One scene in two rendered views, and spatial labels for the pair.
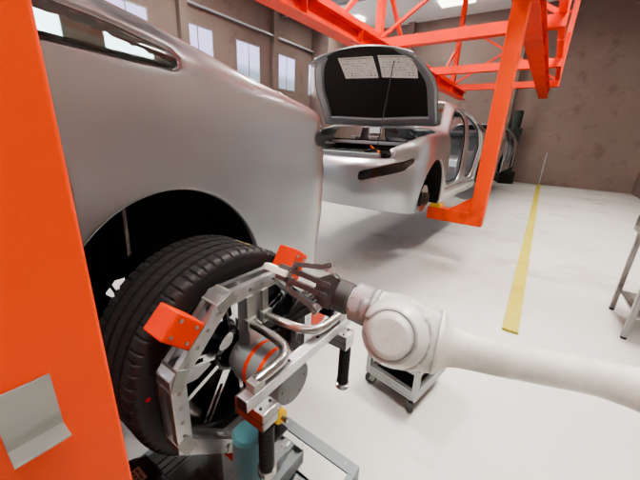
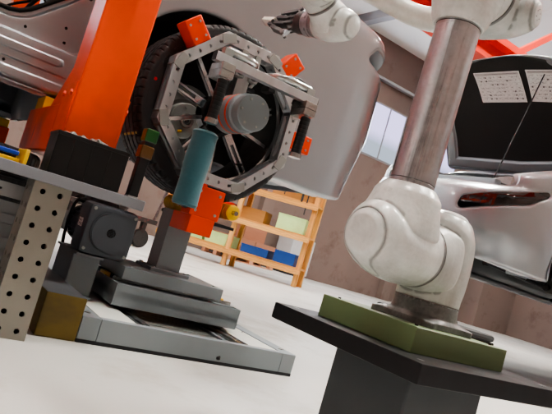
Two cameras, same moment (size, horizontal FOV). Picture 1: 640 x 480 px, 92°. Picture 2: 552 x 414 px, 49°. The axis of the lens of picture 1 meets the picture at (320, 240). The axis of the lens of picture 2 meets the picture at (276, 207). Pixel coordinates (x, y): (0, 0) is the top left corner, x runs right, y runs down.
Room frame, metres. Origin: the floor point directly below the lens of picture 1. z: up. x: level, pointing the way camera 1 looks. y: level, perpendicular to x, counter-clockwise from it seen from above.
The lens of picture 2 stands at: (-1.13, -0.90, 0.42)
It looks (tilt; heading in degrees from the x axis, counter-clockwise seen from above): 4 degrees up; 23
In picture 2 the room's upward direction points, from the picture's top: 17 degrees clockwise
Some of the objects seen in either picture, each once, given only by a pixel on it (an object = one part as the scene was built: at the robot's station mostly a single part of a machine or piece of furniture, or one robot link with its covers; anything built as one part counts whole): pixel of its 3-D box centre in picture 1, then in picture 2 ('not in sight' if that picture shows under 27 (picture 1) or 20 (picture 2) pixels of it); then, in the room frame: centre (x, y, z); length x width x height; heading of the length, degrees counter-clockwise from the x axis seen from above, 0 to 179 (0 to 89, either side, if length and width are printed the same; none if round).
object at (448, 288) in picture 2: not in sight; (436, 255); (0.38, -0.70, 0.52); 0.18 x 0.16 x 0.22; 157
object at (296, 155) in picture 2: (344, 365); (300, 136); (0.80, -0.09, 0.83); 0.04 x 0.04 x 0.16
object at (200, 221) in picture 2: not in sight; (195, 209); (0.82, 0.23, 0.48); 0.16 x 0.12 x 0.17; 55
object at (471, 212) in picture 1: (471, 121); not in sight; (3.98, -1.75, 1.75); 0.68 x 0.16 x 2.45; 55
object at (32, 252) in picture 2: not in sight; (25, 258); (0.17, 0.32, 0.21); 0.10 x 0.10 x 0.42; 55
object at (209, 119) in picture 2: (266, 447); (217, 99); (0.52, 0.10, 0.83); 0.04 x 0.04 x 0.16
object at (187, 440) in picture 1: (250, 356); (229, 114); (0.80, 0.20, 0.85); 0.54 x 0.07 x 0.54; 145
